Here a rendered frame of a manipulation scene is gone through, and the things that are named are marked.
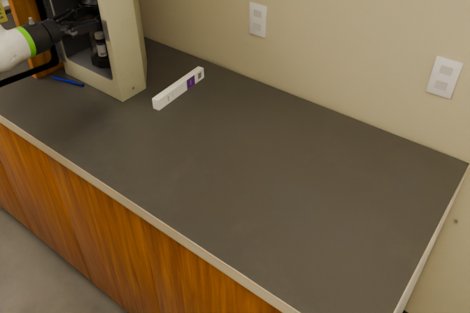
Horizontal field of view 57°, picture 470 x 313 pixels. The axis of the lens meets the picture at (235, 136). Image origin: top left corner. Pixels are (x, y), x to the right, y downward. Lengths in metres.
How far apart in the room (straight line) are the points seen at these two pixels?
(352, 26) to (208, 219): 0.71
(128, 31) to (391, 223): 0.97
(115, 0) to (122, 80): 0.27
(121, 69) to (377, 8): 0.82
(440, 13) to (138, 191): 0.92
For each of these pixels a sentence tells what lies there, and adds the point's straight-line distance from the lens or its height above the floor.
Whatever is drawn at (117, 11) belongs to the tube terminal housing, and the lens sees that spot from 1.44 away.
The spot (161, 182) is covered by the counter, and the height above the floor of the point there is 0.94.
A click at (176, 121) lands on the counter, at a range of 1.43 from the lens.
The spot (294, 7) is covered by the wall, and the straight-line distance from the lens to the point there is 1.47.
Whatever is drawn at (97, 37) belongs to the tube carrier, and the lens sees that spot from 1.56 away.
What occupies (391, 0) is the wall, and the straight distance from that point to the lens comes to 1.33.
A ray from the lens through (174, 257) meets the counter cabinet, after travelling 1.28.
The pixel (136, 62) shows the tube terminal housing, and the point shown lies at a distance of 1.54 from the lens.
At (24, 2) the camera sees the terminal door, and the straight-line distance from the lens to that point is 1.63.
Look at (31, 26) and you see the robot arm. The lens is 1.43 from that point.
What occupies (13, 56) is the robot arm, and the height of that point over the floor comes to 1.20.
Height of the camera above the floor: 1.79
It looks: 39 degrees down
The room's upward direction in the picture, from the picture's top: straight up
